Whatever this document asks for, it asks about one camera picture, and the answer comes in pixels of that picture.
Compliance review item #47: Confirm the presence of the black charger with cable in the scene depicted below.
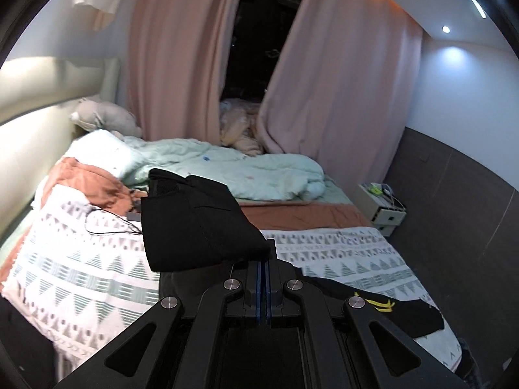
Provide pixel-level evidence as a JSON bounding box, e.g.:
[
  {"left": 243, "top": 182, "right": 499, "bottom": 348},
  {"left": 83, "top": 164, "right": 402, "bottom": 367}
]
[{"left": 84, "top": 187, "right": 148, "bottom": 235}]

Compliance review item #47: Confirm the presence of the white bedside table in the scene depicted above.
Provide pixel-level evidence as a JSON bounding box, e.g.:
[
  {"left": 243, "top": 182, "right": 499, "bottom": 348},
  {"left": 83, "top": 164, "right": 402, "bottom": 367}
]
[{"left": 351, "top": 183, "right": 406, "bottom": 237}]

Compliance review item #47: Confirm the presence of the crumpled peach blanket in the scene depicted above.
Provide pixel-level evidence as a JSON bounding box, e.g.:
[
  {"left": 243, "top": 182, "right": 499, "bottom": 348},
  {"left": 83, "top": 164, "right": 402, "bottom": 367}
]
[{"left": 219, "top": 99, "right": 264, "bottom": 156}]

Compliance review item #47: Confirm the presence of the left pink curtain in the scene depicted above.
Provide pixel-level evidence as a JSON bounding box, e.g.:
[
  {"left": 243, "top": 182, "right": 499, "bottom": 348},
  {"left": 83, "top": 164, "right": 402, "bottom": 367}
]
[{"left": 127, "top": 0, "right": 239, "bottom": 145}]

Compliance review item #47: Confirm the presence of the cream padded headboard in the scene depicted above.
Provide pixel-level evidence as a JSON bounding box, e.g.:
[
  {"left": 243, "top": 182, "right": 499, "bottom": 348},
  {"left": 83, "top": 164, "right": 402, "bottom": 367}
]
[{"left": 1, "top": 56, "right": 121, "bottom": 235}]

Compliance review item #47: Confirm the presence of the pink curtain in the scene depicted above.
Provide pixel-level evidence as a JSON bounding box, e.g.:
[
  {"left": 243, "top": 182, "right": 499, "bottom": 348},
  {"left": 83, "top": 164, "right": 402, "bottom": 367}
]
[
  {"left": 258, "top": 0, "right": 423, "bottom": 194},
  {"left": 127, "top": 0, "right": 239, "bottom": 145}
]

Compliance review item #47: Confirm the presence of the green item on bedside table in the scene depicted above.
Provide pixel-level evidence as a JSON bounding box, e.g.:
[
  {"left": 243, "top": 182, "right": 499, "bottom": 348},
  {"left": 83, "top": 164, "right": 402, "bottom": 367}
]
[{"left": 367, "top": 183, "right": 383, "bottom": 195}]

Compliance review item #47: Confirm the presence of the mint green duvet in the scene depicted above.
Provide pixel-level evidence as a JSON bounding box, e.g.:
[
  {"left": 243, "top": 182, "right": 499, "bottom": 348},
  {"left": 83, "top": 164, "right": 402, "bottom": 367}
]
[{"left": 60, "top": 129, "right": 327, "bottom": 204}]

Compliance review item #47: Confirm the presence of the grey pillow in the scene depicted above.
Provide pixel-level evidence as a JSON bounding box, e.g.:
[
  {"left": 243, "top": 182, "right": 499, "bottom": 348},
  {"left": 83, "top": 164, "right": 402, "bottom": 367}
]
[{"left": 69, "top": 99, "right": 142, "bottom": 138}]

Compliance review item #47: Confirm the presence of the rust orange cloth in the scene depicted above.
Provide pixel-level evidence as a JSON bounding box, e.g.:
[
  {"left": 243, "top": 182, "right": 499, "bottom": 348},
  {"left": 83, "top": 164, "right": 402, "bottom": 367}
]
[{"left": 39, "top": 157, "right": 148, "bottom": 215}]

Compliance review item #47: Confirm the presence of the right pink curtain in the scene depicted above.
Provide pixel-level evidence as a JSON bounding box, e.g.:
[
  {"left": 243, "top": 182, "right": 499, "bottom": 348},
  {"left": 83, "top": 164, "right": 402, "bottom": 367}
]
[{"left": 258, "top": 0, "right": 423, "bottom": 194}]

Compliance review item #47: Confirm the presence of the large black shirt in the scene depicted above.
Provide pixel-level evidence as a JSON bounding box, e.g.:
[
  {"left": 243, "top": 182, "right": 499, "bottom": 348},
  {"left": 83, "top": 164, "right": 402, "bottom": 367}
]
[{"left": 142, "top": 169, "right": 444, "bottom": 338}]

